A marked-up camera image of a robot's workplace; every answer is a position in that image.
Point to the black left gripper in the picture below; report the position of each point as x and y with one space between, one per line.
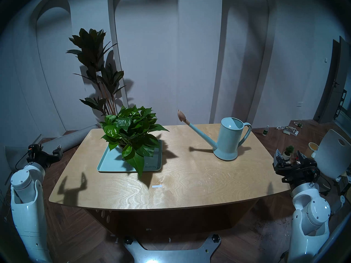
44 159

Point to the teal plastic tray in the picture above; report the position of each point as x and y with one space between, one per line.
109 161

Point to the white swivel chair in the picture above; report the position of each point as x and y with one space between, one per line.
333 155

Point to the dark green lying bottle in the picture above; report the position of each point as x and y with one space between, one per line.
298 125

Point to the rolled grey carpet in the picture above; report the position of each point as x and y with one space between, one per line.
71 137

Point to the light blue watering can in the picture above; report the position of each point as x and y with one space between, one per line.
229 139

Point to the tiny plant in white pot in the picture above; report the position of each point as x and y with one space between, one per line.
288 150

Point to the yellow paper cup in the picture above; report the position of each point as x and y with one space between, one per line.
312 146

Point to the small floor clutter pile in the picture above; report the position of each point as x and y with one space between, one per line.
290 131

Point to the white plant tag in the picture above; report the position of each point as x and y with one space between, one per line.
98 74

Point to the dark grey door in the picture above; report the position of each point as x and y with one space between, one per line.
331 87

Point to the clear plastic bottle green label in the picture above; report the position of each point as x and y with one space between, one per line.
265 131

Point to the black star knob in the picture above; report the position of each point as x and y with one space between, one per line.
128 240
216 238

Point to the grey metal robot base plate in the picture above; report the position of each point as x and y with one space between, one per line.
170 255

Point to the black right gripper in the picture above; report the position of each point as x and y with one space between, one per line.
301 172

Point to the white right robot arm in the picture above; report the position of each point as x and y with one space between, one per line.
310 237

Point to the green pothos potted plant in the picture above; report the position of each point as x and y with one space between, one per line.
131 128

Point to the tall dark leafy floor plant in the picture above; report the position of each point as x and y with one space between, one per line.
90 51

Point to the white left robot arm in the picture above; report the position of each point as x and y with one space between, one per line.
27 216

